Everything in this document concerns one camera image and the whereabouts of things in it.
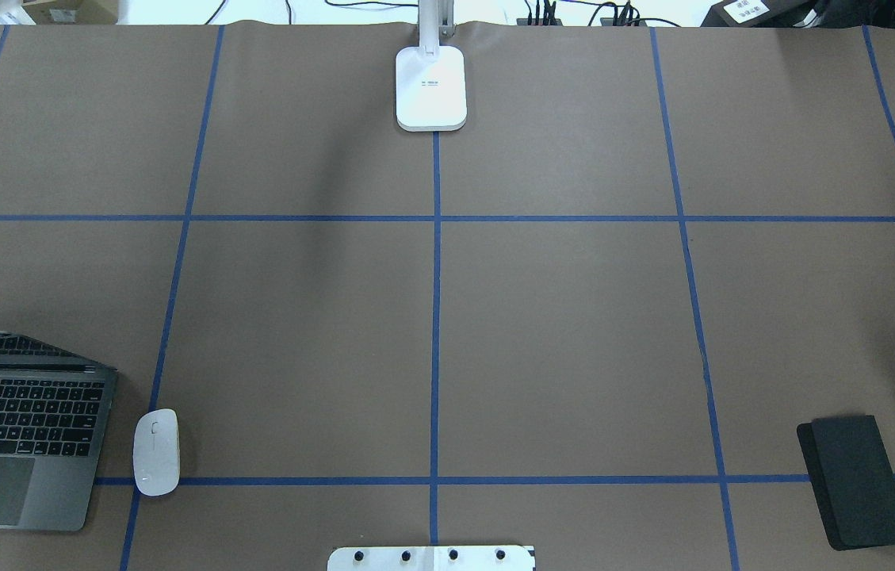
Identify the grey laptop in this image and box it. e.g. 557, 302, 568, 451
0, 330, 118, 532

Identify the white desk lamp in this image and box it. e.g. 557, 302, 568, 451
394, 1, 468, 132

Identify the white computer mouse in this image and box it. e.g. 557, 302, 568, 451
132, 408, 182, 496

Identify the cardboard box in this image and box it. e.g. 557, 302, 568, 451
21, 0, 120, 25

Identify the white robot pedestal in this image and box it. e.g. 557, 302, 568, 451
327, 545, 537, 570

